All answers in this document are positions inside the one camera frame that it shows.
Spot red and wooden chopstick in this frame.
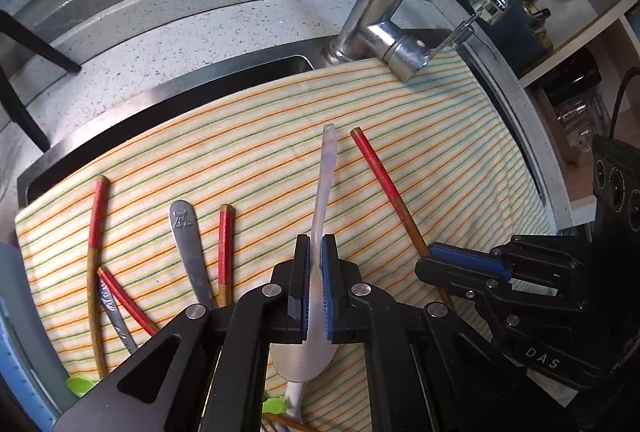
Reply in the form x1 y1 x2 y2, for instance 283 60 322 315
216 204 235 307
97 268 160 338
350 127 455 310
86 175 111 379
264 413 312 432

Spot stainless steel sink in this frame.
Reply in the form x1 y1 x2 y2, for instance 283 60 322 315
17 29 551 213

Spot plain-handled metal spoon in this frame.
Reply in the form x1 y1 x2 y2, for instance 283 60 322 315
169 200 215 310

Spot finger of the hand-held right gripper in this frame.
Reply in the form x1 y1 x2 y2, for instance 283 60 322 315
428 234 595 299
415 259 532 344

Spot striped cloth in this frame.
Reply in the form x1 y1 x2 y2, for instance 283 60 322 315
15 46 556 432

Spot glass blender jar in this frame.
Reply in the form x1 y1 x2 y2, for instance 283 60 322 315
542 56 615 163

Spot blue drainer basket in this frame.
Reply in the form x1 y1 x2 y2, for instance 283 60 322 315
0 242 68 432

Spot wooden shelf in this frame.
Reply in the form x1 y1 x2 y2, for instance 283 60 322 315
519 0 640 233

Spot ornate-handled metal spoon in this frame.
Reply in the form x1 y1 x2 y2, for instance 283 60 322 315
98 279 138 355

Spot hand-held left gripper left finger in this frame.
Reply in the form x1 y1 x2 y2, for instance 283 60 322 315
52 234 312 432

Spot green plastic spoon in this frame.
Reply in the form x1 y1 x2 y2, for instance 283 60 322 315
66 376 292 417

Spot black cable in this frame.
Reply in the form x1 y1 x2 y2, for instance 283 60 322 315
606 66 640 139

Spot translucent white plastic spoon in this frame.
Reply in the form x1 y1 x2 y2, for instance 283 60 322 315
270 123 341 384

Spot black tripod legs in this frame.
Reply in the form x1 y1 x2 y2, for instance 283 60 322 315
0 9 83 153

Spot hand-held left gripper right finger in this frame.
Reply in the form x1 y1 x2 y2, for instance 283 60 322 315
321 234 566 432

